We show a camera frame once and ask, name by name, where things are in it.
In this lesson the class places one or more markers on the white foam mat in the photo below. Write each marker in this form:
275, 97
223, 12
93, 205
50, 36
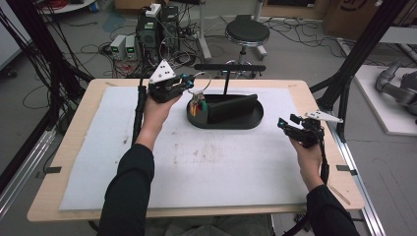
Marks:
203, 177

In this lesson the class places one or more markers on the black wallet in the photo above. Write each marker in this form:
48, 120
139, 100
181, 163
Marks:
231, 109

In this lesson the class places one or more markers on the black T-shaped stand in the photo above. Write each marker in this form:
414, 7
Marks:
229, 68

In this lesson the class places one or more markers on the person's left hand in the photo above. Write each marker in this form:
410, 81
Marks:
157, 116

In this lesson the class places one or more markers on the black round stool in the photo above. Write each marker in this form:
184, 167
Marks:
247, 31

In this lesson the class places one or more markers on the white power supply box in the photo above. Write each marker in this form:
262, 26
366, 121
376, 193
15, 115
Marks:
131, 47
118, 46

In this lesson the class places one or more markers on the brown cardboard box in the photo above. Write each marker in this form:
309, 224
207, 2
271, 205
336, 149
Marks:
344, 19

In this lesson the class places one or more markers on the person's right hand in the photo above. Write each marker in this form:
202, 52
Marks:
309, 164

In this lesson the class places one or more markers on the key bunch with coloured tags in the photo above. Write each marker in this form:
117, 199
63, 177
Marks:
195, 107

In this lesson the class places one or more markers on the black tape strip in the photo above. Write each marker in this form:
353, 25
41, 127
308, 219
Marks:
345, 168
52, 169

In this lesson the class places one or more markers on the white platform board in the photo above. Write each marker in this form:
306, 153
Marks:
377, 105

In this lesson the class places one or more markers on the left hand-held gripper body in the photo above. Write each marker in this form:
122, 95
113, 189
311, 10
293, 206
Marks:
163, 73

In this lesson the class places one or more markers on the black metal frame stand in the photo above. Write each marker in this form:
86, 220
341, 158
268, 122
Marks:
367, 42

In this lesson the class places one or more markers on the black computer tower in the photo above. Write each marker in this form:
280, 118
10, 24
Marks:
170, 26
147, 32

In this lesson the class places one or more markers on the aluminium rail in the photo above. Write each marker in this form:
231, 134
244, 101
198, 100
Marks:
26, 160
357, 190

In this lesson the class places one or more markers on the black oval tray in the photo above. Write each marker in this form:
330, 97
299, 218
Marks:
236, 125

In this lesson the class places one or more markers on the white power strip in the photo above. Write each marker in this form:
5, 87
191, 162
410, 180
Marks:
153, 10

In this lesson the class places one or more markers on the white panel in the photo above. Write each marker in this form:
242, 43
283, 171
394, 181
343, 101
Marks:
8, 39

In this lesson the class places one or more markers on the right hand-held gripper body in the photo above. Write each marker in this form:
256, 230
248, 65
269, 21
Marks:
308, 132

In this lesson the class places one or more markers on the white desk leg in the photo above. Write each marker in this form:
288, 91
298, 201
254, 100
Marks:
260, 49
203, 36

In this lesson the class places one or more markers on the white round table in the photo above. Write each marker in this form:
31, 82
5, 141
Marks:
72, 7

